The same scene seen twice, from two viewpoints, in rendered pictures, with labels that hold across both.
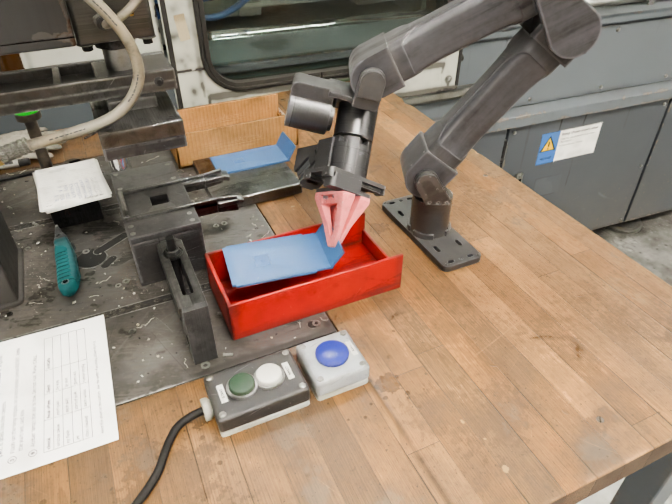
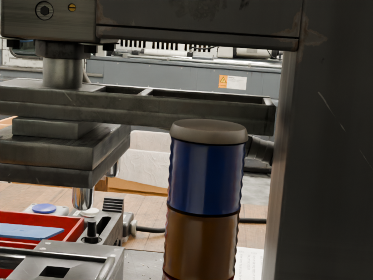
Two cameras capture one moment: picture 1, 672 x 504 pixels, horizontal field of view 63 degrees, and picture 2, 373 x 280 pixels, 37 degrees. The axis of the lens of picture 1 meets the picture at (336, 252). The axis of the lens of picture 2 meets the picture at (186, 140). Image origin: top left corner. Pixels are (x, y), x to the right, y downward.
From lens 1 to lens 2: 130 cm
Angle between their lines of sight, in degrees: 125
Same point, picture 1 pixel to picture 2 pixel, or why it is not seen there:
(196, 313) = (114, 200)
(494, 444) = (14, 194)
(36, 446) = (238, 253)
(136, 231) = (111, 250)
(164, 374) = (145, 256)
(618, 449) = not seen: outside the picture
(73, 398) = not seen: hidden behind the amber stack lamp
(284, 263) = (7, 226)
